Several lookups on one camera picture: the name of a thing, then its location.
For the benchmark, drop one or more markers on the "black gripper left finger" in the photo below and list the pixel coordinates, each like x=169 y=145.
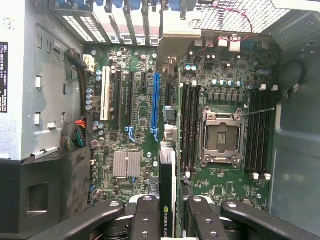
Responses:
x=146 y=220

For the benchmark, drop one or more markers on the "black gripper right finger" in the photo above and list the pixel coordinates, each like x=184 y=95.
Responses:
x=205 y=222

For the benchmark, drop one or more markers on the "green motherboard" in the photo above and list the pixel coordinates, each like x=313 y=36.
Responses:
x=220 y=182

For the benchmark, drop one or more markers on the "silver finned heatsink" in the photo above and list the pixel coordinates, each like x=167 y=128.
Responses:
x=127 y=163

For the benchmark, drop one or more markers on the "metal CPU socket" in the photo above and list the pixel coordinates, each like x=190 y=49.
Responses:
x=221 y=136

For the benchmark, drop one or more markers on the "black RAM slot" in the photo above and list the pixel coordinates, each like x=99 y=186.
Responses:
x=261 y=130
x=184 y=125
x=268 y=130
x=195 y=125
x=248 y=130
x=199 y=120
x=255 y=130
x=189 y=125

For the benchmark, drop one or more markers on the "black plastic fan shroud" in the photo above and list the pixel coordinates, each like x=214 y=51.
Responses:
x=50 y=195

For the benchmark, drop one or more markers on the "blue expansion slot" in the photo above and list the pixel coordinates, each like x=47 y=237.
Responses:
x=155 y=105

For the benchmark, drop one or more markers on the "open black PC case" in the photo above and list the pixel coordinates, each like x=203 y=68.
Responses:
x=297 y=150

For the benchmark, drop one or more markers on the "long black expansion slot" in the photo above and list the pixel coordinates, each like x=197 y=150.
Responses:
x=131 y=100
x=118 y=97

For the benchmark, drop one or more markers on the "thin metal locking lever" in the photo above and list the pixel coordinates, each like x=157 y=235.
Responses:
x=260 y=111

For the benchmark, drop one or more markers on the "white expansion slot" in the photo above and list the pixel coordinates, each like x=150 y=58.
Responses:
x=105 y=92

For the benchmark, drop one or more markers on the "short black expansion slot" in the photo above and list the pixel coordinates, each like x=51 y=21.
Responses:
x=144 y=81

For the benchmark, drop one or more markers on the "grey power supply unit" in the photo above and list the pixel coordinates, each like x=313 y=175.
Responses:
x=50 y=100

